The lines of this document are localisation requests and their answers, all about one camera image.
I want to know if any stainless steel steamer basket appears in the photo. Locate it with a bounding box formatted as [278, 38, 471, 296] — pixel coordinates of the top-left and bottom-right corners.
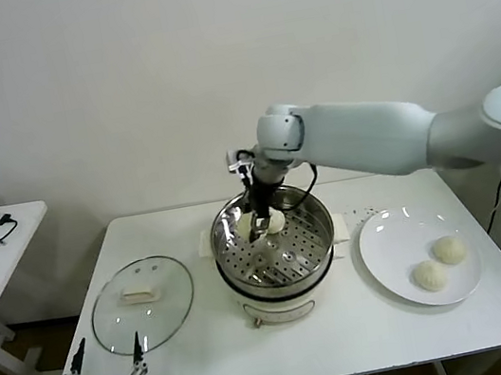
[189, 173, 359, 302]

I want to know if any white steamed baozi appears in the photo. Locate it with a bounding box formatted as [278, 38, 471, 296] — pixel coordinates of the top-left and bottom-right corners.
[262, 210, 288, 237]
[234, 211, 265, 244]
[409, 256, 452, 295]
[430, 233, 472, 269]

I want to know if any white round plate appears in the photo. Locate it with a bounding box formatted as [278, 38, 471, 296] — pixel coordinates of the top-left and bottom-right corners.
[352, 195, 488, 319]

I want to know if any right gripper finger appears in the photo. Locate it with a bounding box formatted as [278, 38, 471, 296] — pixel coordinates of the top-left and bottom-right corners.
[244, 216, 265, 247]
[254, 214, 275, 235]

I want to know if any glass lid with white handle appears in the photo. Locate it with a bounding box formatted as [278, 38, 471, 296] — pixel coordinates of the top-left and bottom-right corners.
[82, 249, 204, 362]

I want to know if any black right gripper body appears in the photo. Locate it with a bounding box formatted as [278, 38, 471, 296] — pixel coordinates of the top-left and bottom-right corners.
[241, 168, 285, 221]

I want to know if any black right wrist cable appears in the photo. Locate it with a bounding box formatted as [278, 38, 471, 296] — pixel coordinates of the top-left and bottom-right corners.
[275, 160, 323, 200]

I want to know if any white side table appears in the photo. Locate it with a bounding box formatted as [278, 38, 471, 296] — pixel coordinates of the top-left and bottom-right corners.
[0, 197, 76, 375]

